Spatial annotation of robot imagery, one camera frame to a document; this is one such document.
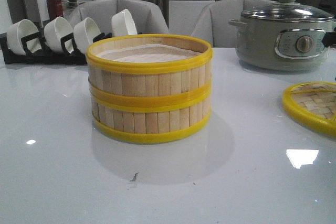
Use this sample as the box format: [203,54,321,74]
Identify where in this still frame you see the bamboo steamer drawer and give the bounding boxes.
[86,34,213,110]
[91,95,211,144]

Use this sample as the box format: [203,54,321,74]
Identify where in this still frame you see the woven bamboo steamer lid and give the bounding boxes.
[281,81,335,137]

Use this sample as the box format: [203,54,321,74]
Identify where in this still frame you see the white steamer liner cloth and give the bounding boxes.
[97,44,201,63]

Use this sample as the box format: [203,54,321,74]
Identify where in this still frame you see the left grey chair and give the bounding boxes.
[66,0,169,34]

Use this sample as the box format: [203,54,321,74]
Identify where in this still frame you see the grey chair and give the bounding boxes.
[190,0,272,48]
[66,0,169,34]

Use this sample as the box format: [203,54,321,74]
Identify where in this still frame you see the white bowl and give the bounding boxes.
[73,17,101,54]
[111,9,138,37]
[44,16,73,53]
[6,19,38,55]

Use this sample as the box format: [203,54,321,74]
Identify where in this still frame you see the right grey chair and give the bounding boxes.
[190,0,272,48]

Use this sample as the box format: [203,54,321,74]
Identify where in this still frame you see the grey electric cooking pot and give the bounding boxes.
[229,17,335,71]

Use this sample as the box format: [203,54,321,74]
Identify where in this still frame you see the black dish rack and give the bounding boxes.
[0,32,113,66]

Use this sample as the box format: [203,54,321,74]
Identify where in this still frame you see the glass pot lid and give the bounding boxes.
[241,0,334,23]

